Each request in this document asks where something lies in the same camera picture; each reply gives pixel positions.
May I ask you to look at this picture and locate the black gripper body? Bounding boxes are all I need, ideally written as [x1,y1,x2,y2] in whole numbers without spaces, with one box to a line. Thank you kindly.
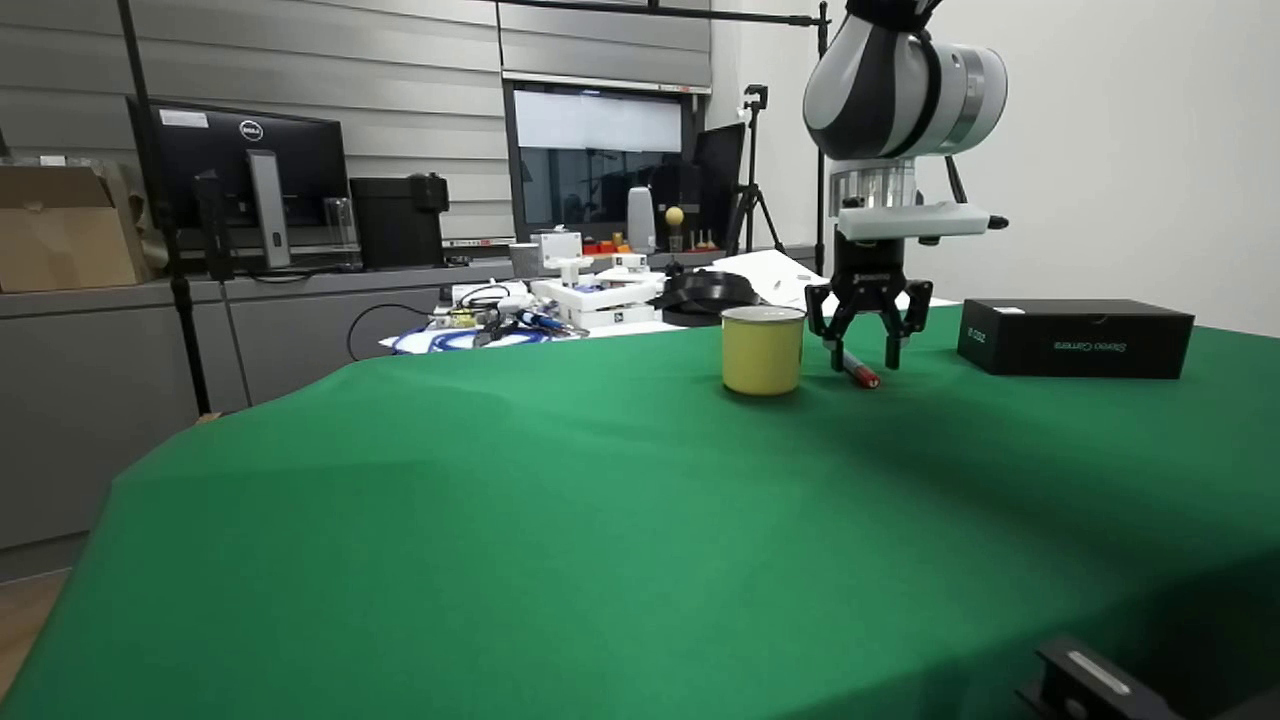
[818,241,922,332]

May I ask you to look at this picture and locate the yellow mug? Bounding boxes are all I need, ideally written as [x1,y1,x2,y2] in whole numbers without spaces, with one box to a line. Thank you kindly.
[714,305,809,401]

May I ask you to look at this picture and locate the white paper sheets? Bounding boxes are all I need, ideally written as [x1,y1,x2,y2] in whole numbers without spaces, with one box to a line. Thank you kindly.
[723,250,833,315]

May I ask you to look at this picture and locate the black rectangular box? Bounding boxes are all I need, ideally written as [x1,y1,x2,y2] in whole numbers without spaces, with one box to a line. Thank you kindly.
[957,298,1195,384]

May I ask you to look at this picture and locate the white speaker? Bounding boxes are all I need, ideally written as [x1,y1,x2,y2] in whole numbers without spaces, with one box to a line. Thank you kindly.
[624,181,658,257]

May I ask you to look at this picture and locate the white electronic devices pile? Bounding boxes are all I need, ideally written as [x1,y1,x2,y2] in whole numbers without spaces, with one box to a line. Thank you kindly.
[531,257,673,340]

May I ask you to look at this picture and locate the small white box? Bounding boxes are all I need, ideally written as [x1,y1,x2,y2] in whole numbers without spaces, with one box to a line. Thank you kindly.
[536,223,588,268]

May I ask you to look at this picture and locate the green tablecloth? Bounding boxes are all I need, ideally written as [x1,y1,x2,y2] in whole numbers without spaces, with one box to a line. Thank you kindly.
[0,301,1280,720]

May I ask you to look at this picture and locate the black desktop computer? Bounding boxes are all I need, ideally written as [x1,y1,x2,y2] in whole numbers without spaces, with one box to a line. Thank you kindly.
[346,173,453,274]

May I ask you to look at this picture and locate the black computer monitor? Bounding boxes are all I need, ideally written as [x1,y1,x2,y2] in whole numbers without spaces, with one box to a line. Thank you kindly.
[134,99,354,282]

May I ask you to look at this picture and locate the black vertical pole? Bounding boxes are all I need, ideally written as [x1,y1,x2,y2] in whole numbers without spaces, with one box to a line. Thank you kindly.
[116,0,215,422]

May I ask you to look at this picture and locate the grey desk cabinet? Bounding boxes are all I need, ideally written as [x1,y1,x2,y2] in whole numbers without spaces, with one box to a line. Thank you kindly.
[0,257,536,551]

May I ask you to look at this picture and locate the brown cardboard box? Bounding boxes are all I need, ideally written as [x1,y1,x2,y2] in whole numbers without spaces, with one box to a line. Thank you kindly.
[0,156,157,298]

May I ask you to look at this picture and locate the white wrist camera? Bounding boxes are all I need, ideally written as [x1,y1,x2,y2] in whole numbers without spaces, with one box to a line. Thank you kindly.
[833,202,1011,250]

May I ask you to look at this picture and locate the black coiled cable bundle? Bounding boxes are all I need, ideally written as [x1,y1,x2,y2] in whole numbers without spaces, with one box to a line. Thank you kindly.
[654,263,759,328]

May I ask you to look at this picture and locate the black camera tripod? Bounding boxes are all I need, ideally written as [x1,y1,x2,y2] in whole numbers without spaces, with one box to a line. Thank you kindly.
[723,80,793,257]

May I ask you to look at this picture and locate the large dark wall screen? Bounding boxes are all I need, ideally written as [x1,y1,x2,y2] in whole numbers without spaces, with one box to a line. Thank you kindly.
[505,80,700,252]

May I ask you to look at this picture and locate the blue white cable pile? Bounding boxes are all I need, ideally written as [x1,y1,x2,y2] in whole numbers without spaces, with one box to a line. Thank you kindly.
[376,282,581,361]

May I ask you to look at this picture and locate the black camera clamp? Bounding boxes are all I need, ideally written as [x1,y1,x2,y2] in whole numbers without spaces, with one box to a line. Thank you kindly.
[1016,637,1190,720]

